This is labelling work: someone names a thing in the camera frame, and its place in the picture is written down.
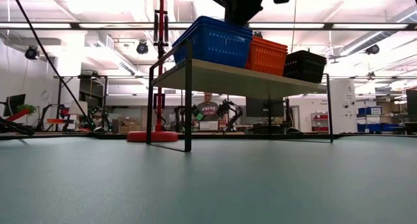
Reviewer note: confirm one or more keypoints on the orange plastic basket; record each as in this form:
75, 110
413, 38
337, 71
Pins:
265, 62
267, 41

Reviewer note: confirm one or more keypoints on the white box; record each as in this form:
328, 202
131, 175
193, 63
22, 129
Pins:
78, 107
208, 125

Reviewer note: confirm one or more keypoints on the red slanted bar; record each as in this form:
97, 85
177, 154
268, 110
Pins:
19, 115

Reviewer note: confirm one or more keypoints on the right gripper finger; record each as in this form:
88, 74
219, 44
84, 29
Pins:
241, 15

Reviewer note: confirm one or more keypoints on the black metal rack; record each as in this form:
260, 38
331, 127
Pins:
94, 77

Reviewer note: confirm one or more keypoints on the person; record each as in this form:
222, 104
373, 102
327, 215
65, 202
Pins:
208, 110

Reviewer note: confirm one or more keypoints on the dark computer monitor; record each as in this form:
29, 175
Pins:
14, 104

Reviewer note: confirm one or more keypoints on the orange bar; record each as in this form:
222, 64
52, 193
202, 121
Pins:
60, 121

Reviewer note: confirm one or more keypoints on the red stand with pole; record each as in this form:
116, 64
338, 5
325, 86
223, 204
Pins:
161, 2

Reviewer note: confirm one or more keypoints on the black ceiling spotlight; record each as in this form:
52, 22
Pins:
31, 52
142, 47
258, 34
372, 49

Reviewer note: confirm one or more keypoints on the black wall monitor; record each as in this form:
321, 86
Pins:
260, 106

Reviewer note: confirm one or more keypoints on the black-framed wooden shelf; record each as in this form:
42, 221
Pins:
228, 82

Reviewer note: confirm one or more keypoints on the black slanted bar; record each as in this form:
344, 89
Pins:
16, 127

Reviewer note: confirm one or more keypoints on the white shelf with red bins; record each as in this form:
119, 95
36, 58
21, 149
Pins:
320, 123

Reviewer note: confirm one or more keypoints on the blue plastic basket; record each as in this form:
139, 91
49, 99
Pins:
215, 51
221, 22

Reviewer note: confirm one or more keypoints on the black background robot arm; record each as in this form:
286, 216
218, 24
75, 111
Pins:
182, 116
97, 118
42, 116
233, 113

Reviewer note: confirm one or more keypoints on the blue storage bin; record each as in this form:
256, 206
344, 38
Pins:
369, 110

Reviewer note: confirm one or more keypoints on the white ventilation duct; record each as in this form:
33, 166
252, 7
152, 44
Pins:
104, 59

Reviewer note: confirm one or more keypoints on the green plant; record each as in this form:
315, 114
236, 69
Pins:
27, 108

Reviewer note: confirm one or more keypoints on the brown cardboard box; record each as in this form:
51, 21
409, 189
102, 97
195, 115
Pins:
127, 126

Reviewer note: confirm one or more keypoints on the long ceiling light fixture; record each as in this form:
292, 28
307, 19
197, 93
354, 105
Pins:
74, 25

